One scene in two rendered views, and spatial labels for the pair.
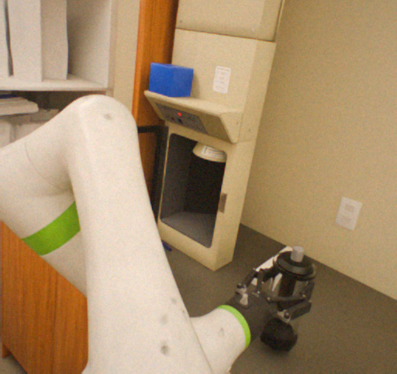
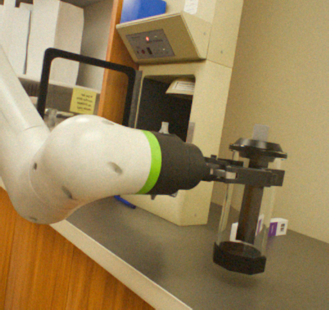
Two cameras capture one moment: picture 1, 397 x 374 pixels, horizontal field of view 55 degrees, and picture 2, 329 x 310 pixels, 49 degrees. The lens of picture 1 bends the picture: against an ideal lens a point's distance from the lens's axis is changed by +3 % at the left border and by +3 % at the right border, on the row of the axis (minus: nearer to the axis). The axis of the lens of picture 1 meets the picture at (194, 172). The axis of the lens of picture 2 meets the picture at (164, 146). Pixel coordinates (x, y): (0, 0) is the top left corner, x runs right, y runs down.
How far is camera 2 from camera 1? 0.56 m
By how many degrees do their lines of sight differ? 20
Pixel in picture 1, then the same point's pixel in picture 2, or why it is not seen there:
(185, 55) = not seen: outside the picture
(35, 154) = not seen: outside the picture
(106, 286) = not seen: outside the picture
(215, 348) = (90, 127)
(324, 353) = (308, 296)
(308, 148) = (302, 105)
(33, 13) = (51, 21)
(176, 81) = (145, 6)
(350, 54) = not seen: outside the picture
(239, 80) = not seen: outside the picture
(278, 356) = (238, 287)
